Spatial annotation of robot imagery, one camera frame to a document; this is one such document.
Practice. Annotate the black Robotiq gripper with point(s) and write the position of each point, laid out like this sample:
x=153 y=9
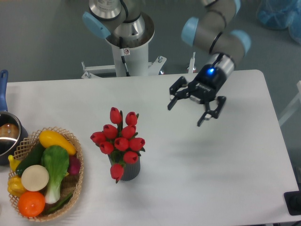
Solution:
x=203 y=89

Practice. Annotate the red tulip bouquet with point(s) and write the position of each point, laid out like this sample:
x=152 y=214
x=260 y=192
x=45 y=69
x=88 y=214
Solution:
x=120 y=138

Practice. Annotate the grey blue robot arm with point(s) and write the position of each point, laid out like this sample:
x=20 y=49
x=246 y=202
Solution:
x=226 y=50

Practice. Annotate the dark grey ribbed vase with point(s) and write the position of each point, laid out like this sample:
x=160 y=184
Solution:
x=124 y=170

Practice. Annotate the blue plastic bag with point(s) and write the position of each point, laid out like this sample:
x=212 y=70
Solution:
x=281 y=15

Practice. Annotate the black device at edge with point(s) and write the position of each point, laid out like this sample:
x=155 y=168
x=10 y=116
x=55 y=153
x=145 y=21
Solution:
x=293 y=202

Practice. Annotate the purple radish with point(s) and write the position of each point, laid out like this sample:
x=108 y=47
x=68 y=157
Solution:
x=74 y=165

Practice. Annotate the green bok choy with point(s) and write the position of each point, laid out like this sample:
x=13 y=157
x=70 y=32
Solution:
x=56 y=161

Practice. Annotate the yellow squash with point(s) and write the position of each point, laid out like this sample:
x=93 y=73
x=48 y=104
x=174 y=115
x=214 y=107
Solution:
x=49 y=138

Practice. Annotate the woven wicker basket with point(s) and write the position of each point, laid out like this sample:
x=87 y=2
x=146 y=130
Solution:
x=71 y=185

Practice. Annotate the green bean pod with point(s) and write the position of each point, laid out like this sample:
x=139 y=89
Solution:
x=58 y=205

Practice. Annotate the dark green cucumber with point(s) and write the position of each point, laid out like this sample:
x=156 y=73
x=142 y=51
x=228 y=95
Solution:
x=33 y=158

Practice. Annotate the cream round disc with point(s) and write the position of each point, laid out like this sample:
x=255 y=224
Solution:
x=35 y=178

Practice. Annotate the yellow banana tip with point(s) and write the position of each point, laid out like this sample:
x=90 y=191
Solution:
x=13 y=163

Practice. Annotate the orange fruit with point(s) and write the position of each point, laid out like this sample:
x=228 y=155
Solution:
x=31 y=204

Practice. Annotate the yellow bell pepper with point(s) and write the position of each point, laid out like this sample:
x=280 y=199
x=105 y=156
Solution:
x=15 y=186

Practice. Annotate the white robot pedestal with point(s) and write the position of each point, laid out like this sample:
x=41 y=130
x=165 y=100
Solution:
x=130 y=47

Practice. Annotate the white frame at right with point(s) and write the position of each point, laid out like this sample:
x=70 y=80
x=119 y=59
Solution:
x=292 y=107

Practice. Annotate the blue handled saucepan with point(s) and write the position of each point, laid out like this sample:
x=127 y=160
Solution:
x=12 y=131

